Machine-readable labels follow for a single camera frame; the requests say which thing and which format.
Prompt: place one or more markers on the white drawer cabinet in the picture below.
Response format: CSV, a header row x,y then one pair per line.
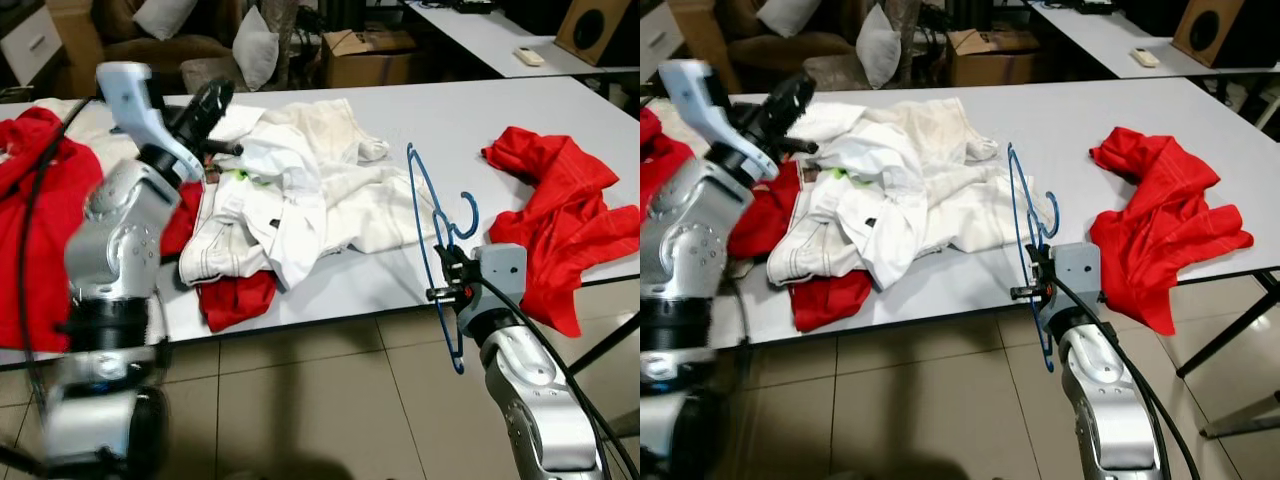
x,y
30,45
660,40

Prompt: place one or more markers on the black desk device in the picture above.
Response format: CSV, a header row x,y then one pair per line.
x,y
1092,6
470,6

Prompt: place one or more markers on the brown cardboard box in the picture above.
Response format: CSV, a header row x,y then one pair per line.
x,y
370,62
990,60

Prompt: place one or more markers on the grey metal table foot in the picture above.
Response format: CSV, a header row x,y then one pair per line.
x,y
1245,413

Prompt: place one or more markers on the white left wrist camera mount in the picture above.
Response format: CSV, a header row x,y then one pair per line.
x,y
130,95
690,90

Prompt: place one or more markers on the cream fleece garment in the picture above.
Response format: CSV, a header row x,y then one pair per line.
x,y
980,215
380,210

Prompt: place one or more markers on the off-white stitched garment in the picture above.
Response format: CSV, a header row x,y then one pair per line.
x,y
215,250
800,255

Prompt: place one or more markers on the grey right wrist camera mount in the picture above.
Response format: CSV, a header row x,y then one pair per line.
x,y
503,270
1078,270

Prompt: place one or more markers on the wooden speaker box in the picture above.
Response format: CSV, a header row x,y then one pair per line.
x,y
1205,30
590,30

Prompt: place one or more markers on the small white pillow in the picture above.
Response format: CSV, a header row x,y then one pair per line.
x,y
787,15
165,17

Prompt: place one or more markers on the white folded garment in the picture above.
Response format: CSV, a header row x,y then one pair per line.
x,y
672,130
85,118

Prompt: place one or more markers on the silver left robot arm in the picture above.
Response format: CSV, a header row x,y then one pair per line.
x,y
120,240
690,230

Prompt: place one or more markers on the long white table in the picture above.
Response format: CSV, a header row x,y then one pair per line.
x,y
480,40
1100,40

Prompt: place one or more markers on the large red garment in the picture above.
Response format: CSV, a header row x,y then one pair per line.
x,y
60,220
650,160

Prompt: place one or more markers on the brown ottoman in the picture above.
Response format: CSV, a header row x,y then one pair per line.
x,y
210,72
832,70

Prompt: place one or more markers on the white remote control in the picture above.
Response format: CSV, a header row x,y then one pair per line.
x,y
530,57
1146,58

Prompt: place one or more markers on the black table leg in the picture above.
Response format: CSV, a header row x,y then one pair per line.
x,y
1230,322
610,343

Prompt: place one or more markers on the large white pillow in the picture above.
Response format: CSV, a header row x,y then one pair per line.
x,y
255,50
880,48

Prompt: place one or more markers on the red shirt white stitching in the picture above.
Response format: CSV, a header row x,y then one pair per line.
x,y
560,220
1160,230

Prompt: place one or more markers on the brown sofa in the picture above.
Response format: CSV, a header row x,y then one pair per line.
x,y
790,50
170,52

